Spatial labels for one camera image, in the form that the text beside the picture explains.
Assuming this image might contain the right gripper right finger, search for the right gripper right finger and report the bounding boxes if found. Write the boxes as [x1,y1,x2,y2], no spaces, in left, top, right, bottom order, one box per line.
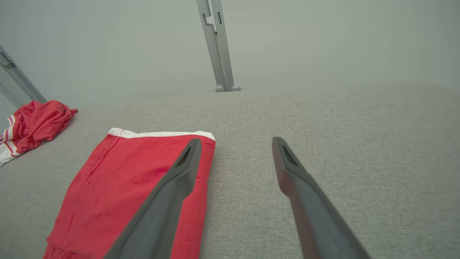
[271,136,371,259]

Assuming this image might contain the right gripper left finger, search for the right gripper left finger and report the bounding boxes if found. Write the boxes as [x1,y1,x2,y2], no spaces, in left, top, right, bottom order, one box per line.
[104,138,202,259]

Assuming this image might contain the red shorts with white trim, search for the red shorts with white trim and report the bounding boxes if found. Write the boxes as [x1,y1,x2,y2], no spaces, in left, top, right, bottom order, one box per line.
[42,128,216,259]

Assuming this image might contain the red jersey with number 23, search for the red jersey with number 23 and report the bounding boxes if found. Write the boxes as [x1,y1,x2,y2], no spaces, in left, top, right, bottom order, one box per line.
[0,100,78,168]

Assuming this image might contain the grey fabric sofa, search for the grey fabric sofa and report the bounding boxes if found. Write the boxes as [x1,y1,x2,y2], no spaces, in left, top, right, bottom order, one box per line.
[0,81,460,259]

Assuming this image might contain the grey metal partition post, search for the grey metal partition post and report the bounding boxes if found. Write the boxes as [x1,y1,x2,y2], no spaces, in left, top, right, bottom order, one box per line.
[196,0,242,93]

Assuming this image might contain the grey metal frame leg with caster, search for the grey metal frame leg with caster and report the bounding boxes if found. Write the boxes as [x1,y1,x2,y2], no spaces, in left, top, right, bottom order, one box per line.
[0,45,47,108]

